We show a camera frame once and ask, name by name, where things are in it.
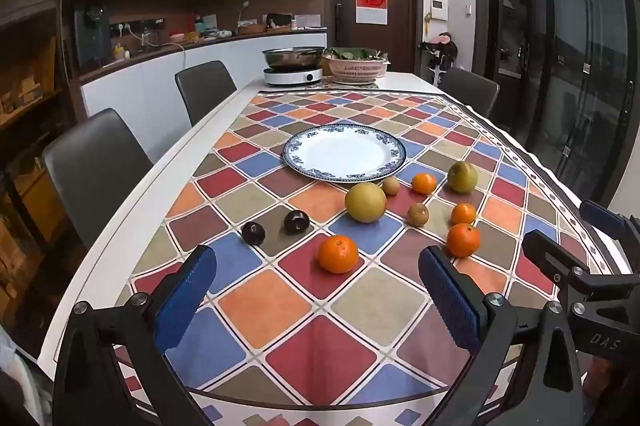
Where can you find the pink plastic basket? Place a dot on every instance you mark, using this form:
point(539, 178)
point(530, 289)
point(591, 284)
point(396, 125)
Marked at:
point(356, 69)

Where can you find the blue rimmed white plate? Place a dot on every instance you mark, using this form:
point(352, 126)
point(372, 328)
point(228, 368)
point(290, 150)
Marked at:
point(345, 153)

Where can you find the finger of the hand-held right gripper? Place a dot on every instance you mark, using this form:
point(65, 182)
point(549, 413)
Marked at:
point(550, 256)
point(602, 217)

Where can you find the green leafy vegetables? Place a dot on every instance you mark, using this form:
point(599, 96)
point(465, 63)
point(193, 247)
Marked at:
point(352, 53)

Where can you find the patterned placemat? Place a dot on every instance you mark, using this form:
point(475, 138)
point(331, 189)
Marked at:
point(355, 83)

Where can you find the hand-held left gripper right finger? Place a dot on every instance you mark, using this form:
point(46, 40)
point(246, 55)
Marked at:
point(450, 296)

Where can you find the black countertop appliance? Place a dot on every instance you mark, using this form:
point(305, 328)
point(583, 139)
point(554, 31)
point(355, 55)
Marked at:
point(91, 35)

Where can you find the grey dining chair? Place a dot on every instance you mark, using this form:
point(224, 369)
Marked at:
point(97, 176)
point(205, 88)
point(470, 90)

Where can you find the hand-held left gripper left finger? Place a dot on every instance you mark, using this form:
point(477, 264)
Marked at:
point(187, 296)

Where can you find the large orange tangerine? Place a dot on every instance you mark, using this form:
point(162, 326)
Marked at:
point(338, 254)

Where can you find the white wall intercom panel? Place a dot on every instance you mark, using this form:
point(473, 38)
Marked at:
point(439, 9)

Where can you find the colourful checkered tablecloth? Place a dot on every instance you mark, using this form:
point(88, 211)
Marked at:
point(310, 306)

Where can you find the small orange tangerine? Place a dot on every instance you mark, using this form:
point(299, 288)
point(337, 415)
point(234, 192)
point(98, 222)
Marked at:
point(463, 214)

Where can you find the brown kiwi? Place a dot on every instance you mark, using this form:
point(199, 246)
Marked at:
point(418, 215)
point(390, 186)

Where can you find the white kitchen counter cabinet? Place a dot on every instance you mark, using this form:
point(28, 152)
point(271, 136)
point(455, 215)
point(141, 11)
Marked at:
point(135, 85)

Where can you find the yellow pear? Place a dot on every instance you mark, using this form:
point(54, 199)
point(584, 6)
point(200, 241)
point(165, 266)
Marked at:
point(365, 203)

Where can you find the dark glass sliding door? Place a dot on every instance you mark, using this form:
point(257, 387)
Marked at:
point(565, 55)

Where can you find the pink and black stroller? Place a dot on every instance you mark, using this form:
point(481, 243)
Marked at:
point(440, 50)

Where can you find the white induction cooker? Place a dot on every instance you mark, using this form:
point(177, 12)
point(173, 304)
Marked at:
point(292, 76)

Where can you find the green pear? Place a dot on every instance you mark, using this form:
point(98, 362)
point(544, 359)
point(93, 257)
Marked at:
point(462, 177)

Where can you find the dark purple plum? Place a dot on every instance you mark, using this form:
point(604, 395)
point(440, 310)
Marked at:
point(295, 222)
point(253, 233)

